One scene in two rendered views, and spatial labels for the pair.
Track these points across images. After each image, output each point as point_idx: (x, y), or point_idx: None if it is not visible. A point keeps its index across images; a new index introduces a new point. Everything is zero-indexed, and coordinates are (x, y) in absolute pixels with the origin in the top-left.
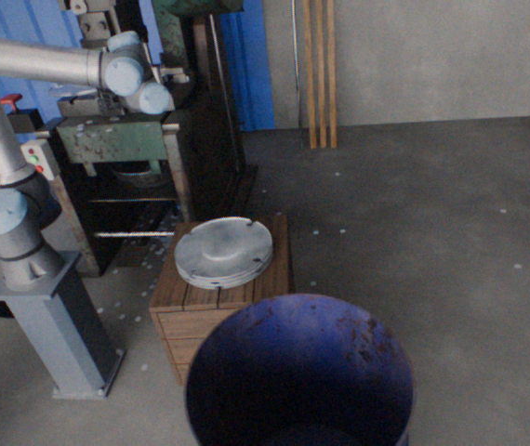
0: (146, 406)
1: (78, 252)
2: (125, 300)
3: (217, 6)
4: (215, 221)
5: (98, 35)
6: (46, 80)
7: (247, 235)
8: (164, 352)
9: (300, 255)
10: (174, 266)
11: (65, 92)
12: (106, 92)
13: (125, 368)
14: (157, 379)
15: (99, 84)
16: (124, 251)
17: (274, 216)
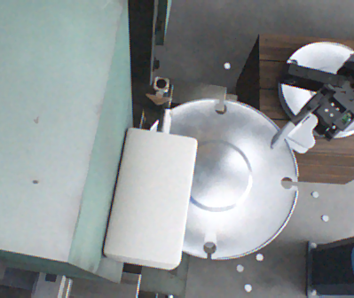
0: None
1: None
2: (233, 261)
3: None
4: (285, 97)
5: None
6: None
7: (313, 64)
8: (308, 202)
9: (182, 72)
10: (339, 141)
11: (265, 214)
12: None
13: (326, 237)
14: (338, 203)
15: None
16: (209, 250)
17: (260, 44)
